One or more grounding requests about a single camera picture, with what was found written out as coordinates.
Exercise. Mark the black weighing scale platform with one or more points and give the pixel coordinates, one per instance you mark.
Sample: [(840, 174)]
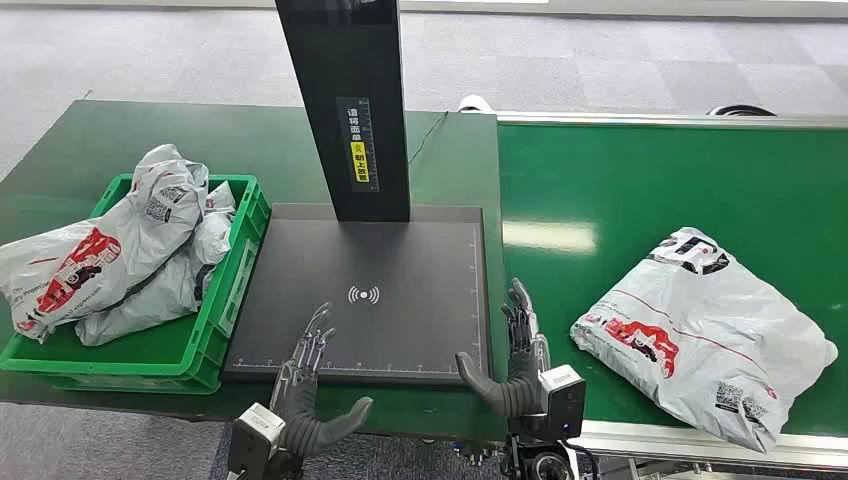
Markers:
[(371, 331)]

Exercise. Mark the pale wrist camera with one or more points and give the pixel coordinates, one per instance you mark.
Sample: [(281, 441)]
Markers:
[(255, 437), (563, 397)]

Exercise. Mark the aluminium conveyor frame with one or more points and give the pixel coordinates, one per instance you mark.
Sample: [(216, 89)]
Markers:
[(662, 442)]

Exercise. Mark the grey package with red print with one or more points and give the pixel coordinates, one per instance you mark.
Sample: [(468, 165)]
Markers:
[(702, 331)]

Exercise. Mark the black scale column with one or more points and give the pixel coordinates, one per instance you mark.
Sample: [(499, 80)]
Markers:
[(344, 66)]

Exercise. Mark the black yellow column label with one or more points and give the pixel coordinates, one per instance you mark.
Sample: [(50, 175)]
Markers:
[(358, 146)]

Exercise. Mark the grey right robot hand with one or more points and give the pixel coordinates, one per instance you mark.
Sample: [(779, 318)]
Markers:
[(526, 391)]

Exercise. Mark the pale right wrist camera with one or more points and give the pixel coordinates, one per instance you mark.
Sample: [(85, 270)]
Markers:
[(563, 397)]

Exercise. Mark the green conveyor belt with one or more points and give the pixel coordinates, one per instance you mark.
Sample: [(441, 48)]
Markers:
[(662, 179)]

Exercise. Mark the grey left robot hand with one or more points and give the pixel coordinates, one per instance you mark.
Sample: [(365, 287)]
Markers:
[(295, 394)]

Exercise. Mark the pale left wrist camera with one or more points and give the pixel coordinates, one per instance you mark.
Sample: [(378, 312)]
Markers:
[(255, 437)]

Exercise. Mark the large grey package red print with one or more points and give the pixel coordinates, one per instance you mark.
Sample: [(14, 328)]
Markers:
[(106, 258)]

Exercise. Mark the white round object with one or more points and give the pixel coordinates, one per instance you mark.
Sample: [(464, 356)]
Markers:
[(476, 104)]

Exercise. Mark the green plastic basket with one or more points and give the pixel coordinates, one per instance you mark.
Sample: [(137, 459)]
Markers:
[(166, 358)]

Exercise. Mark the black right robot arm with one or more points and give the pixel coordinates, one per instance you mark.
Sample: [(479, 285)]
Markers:
[(551, 468)]

